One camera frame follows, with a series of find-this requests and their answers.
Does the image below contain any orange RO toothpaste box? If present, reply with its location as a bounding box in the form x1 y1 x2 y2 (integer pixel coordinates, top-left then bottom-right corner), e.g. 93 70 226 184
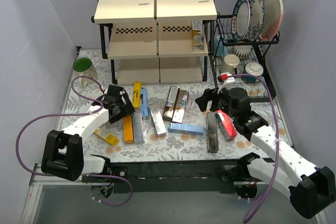
123 115 134 144

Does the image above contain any silver white toothpaste box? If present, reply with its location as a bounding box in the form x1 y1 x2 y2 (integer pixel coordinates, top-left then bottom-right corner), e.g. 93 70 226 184
149 103 166 137

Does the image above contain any silver RO toothpaste box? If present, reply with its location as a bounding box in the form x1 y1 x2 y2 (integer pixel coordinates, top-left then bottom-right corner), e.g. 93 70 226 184
192 20 205 51

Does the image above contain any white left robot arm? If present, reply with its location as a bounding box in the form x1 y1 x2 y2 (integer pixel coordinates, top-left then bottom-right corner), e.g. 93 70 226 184
41 85 135 182

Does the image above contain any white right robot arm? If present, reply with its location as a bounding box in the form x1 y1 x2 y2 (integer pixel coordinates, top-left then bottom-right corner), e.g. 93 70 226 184
195 88 335 219

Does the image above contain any beige three-tier shelf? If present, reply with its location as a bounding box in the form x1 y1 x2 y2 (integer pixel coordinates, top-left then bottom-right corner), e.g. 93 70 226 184
91 0 217 84

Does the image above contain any light blue toothpaste box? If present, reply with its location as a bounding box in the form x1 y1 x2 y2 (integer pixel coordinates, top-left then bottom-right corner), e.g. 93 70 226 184
140 88 150 120

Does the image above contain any yellow toothpaste box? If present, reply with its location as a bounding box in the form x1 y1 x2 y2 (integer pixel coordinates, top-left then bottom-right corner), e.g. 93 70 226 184
132 81 142 109

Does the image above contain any brown red toothpaste box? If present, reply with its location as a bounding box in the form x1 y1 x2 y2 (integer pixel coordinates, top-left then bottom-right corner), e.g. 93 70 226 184
172 89 189 123

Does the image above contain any dark grey toothpaste box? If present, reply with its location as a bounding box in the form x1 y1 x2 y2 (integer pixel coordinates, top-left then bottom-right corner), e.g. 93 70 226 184
206 112 218 153

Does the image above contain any silver striped toothpaste box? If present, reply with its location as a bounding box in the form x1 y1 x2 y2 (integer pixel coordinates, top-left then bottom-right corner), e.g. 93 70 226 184
132 110 145 144

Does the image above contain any black gold toothpaste box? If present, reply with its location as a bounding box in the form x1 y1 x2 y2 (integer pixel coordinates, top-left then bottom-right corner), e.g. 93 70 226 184
163 86 180 121

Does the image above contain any small yellow box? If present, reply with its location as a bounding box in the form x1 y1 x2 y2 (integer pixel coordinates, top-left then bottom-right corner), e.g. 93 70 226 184
94 127 119 146

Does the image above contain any blue toothpaste box flat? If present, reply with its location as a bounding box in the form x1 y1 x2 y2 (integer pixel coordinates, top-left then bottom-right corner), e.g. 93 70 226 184
168 123 205 135

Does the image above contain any green floral mug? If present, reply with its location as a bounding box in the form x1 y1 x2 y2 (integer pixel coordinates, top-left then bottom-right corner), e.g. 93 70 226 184
72 57 98 87

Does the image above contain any light blue mug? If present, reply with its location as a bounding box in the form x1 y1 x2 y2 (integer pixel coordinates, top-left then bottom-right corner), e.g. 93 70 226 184
214 34 227 58

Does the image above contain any white bowl blue pattern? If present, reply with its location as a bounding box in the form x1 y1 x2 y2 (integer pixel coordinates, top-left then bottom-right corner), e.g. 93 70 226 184
232 45 251 60

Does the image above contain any teal rimmed plate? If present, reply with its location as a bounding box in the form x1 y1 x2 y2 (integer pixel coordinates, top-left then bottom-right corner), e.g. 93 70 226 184
231 0 250 42

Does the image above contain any pink beige plate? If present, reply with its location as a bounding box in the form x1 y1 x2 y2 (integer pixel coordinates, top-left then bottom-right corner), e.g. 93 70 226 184
259 0 284 41

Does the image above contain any blue floral plate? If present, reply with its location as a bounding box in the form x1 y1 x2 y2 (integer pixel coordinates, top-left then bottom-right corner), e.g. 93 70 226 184
246 0 265 41

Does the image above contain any cream mug black handle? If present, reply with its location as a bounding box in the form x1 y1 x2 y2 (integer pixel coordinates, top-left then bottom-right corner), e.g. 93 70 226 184
220 54 240 74

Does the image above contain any black wire dish rack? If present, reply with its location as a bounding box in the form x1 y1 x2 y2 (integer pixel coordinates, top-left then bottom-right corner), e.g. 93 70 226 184
203 14 280 99

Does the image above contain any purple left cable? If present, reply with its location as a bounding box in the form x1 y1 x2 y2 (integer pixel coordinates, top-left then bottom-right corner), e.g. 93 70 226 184
15 76 134 207

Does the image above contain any purple cable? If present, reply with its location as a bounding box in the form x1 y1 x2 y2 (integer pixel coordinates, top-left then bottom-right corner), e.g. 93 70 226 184
230 73 280 223
15 76 134 207

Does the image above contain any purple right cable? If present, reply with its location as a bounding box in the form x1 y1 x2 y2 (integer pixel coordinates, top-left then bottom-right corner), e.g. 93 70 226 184
230 73 280 223

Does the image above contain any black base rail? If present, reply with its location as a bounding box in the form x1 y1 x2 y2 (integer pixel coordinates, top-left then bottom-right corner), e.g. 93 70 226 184
30 155 314 193

